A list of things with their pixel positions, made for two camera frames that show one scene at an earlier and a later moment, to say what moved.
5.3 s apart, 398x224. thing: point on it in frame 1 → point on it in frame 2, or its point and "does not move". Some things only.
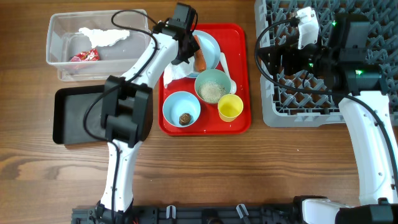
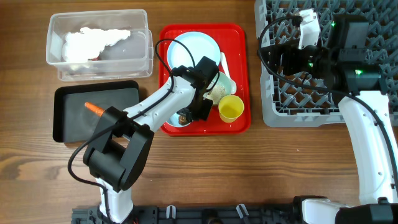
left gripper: x=181 y=57 → x=204 y=114
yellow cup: x=229 y=107 does not move
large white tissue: x=173 y=71 → x=86 y=45
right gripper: x=277 y=59 does not move
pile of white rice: x=211 y=91 does not move
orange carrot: x=199 y=61 → x=96 y=109
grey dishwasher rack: x=286 y=101 does not move
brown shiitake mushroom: x=185 y=119 does not move
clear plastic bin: x=93 y=45 does not move
